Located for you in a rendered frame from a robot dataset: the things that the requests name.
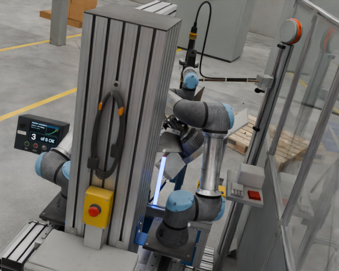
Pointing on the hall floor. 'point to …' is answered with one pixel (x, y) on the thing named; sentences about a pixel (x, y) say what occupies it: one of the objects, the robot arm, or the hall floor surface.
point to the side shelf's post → (228, 236)
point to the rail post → (200, 249)
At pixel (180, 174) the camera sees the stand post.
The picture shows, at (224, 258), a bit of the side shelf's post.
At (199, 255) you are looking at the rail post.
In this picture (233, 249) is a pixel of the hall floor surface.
